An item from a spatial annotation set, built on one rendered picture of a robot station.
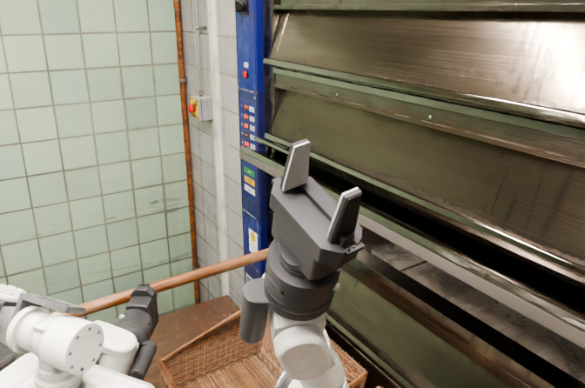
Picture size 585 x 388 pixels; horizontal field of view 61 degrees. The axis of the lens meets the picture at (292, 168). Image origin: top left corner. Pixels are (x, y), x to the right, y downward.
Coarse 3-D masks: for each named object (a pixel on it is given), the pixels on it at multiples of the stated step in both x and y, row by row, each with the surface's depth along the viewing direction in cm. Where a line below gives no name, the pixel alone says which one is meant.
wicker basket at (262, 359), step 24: (240, 312) 185; (216, 336) 182; (264, 336) 194; (192, 360) 179; (240, 360) 192; (264, 360) 192; (168, 384) 168; (192, 384) 181; (216, 384) 180; (240, 384) 181; (264, 384) 181; (360, 384) 149
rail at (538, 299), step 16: (272, 160) 155; (336, 192) 128; (368, 208) 118; (384, 224) 113; (400, 224) 109; (416, 240) 105; (432, 240) 102; (448, 256) 98; (464, 256) 96; (480, 272) 92; (496, 272) 90; (512, 288) 86; (528, 288) 85; (544, 304) 81; (560, 304) 80; (576, 320) 77
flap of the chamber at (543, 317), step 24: (264, 168) 158; (312, 168) 163; (360, 216) 119; (408, 216) 125; (408, 240) 107; (456, 240) 112; (456, 264) 96; (504, 264) 101; (528, 264) 104; (480, 288) 92; (552, 288) 93; (576, 288) 95; (528, 312) 84; (576, 336) 77
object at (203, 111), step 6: (192, 96) 225; (204, 96) 225; (192, 102) 223; (198, 102) 219; (204, 102) 220; (210, 102) 221; (198, 108) 219; (204, 108) 221; (210, 108) 222; (192, 114) 226; (198, 114) 220; (204, 114) 221; (210, 114) 223; (198, 120) 222; (204, 120) 223
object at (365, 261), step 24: (360, 264) 147; (384, 264) 145; (384, 288) 140; (408, 288) 133; (432, 312) 125; (456, 312) 122; (456, 336) 119; (480, 336) 114; (504, 336) 114; (504, 360) 108; (528, 360) 106; (528, 384) 104; (552, 384) 99; (576, 384) 99
